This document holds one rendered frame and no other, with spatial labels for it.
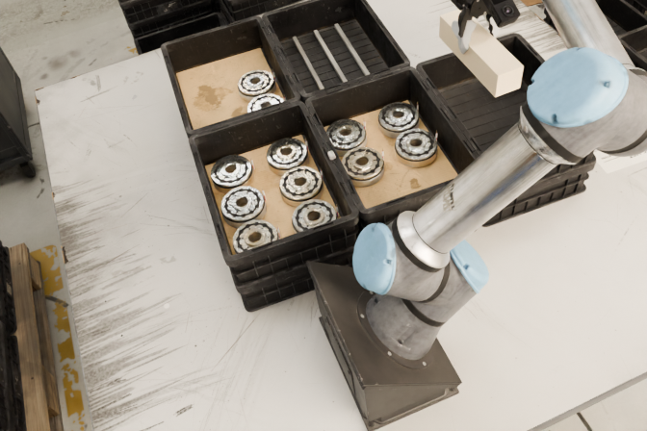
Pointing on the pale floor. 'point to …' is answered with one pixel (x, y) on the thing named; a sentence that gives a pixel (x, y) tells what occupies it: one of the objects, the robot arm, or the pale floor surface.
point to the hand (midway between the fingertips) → (478, 45)
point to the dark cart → (12, 121)
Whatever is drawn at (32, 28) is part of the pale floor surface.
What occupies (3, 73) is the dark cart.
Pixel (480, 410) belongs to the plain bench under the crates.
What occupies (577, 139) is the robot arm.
